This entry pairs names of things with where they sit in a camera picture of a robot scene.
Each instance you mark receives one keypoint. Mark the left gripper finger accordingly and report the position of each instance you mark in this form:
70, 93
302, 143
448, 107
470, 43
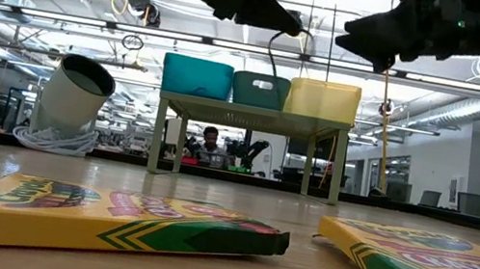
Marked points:
267, 27
270, 12

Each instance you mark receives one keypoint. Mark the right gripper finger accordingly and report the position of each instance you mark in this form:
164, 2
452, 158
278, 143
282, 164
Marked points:
383, 63
374, 32

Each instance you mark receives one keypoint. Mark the black background robot arm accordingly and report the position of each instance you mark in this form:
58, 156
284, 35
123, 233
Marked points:
246, 152

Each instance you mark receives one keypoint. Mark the grey office chair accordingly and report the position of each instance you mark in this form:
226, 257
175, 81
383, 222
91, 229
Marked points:
430, 199
399, 192
475, 205

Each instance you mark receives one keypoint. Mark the small teal plastic bin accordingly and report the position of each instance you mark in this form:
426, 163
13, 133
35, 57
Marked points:
247, 94

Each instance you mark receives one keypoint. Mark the yellow plastic bin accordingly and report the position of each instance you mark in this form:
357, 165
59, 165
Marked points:
323, 102

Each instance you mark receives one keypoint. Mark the blue plastic bin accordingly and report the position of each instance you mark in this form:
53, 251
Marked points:
195, 78

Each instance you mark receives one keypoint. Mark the pale green small shelf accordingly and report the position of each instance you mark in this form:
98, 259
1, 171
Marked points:
252, 118

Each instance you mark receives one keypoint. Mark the person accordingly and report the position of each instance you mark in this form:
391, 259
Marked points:
210, 154

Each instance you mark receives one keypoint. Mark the small green tray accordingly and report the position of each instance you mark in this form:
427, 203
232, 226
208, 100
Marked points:
236, 169

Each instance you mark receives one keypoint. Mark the small red tray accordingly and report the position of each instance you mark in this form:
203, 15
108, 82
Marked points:
189, 161

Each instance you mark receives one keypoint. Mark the white tipped cylinder container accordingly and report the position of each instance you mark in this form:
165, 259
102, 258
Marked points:
63, 110

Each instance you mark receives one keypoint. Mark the black aluminium table frame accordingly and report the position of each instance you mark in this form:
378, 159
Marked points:
404, 207

